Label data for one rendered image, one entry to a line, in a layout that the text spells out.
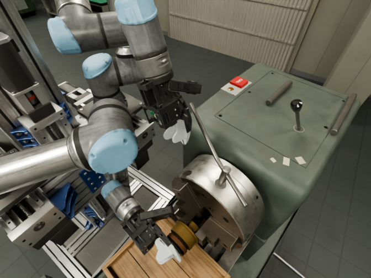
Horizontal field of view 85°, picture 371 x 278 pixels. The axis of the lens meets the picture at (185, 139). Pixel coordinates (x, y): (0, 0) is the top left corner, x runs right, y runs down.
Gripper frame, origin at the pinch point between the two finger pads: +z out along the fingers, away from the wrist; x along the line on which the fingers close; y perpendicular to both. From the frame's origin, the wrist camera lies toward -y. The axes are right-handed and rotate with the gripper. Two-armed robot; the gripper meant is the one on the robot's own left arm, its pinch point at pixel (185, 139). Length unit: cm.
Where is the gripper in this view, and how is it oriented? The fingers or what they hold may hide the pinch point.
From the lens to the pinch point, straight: 58.6
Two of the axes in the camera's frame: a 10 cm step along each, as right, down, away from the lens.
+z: 2.5, 8.0, 5.4
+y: -6.8, 5.4, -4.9
